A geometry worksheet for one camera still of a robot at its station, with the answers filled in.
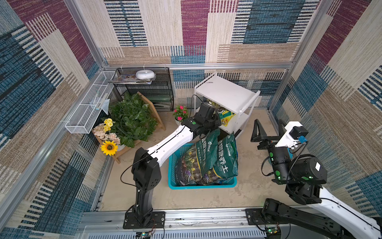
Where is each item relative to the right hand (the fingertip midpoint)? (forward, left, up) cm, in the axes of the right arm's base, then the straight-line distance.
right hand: (268, 121), depth 54 cm
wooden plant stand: (+7, +73, -37) cm, 82 cm away
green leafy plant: (+19, +60, -20) cm, 66 cm away
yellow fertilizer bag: (+21, +9, -21) cm, 31 cm away
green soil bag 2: (0, +25, -30) cm, 39 cm away
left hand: (+19, +13, -19) cm, 30 cm away
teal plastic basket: (0, +36, -23) cm, 43 cm away
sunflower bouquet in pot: (+4, +67, -20) cm, 70 cm away
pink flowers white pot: (+34, +36, -31) cm, 59 cm away
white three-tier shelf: (+29, +5, -11) cm, 31 cm away
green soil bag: (-7, +13, -23) cm, 28 cm away
